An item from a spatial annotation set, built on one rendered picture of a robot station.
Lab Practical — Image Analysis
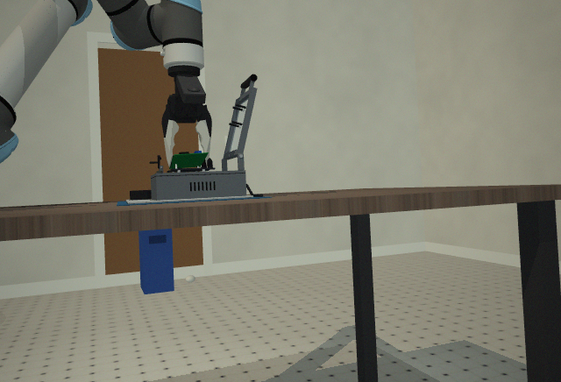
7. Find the green circuit board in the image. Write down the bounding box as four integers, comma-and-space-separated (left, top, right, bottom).
169, 151, 208, 169

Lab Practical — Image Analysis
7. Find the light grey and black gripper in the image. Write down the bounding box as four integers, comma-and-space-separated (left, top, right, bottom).
162, 65, 212, 167

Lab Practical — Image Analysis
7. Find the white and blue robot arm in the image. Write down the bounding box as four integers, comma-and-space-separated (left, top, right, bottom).
0, 0, 206, 164

